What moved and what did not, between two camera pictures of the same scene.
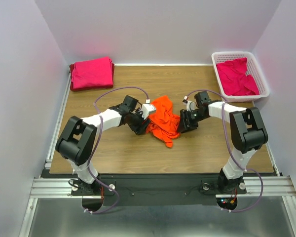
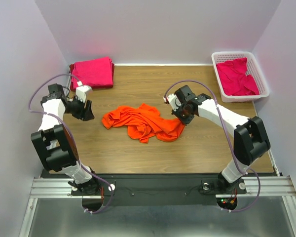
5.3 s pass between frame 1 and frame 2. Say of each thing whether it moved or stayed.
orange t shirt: moved
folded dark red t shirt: stayed
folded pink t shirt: stayed
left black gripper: moved
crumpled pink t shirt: stayed
